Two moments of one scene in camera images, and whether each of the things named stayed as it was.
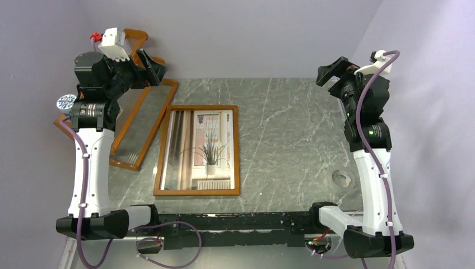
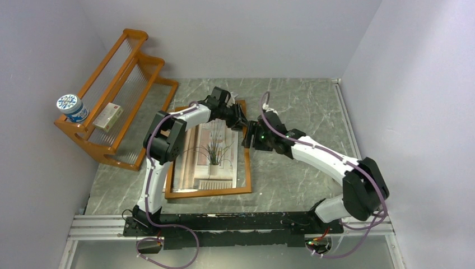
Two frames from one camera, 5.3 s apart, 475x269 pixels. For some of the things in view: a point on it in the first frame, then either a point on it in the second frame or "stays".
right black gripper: [325, 72] to [254, 128]
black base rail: [190, 231] stays
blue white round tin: [65, 102] stays
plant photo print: [199, 153] stays
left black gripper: [156, 70] to [239, 120]
